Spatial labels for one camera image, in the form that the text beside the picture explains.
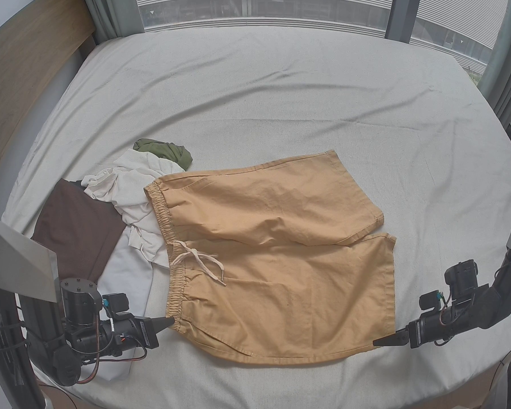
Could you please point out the green garment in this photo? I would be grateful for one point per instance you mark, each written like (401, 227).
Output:
(170, 151)

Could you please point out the brown garment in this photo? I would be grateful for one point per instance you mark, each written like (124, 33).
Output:
(81, 228)

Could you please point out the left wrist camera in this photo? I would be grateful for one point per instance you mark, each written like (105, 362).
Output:
(118, 303)

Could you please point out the cream garment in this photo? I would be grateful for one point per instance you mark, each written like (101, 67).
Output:
(123, 185)

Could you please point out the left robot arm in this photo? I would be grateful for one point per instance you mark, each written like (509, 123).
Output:
(79, 300)

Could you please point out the tan shorts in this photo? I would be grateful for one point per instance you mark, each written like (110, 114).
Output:
(281, 271)

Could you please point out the pale blue garment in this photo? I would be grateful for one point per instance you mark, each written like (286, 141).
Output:
(127, 279)

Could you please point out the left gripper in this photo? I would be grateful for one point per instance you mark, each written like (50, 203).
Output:
(132, 332)

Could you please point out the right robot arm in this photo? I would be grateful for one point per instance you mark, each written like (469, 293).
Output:
(489, 309)

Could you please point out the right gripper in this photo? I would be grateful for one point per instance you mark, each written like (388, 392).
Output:
(428, 328)

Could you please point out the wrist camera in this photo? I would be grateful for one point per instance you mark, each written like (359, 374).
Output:
(118, 303)
(429, 300)

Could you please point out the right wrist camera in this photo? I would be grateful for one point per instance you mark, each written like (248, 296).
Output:
(429, 300)

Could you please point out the bed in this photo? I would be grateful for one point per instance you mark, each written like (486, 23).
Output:
(281, 100)

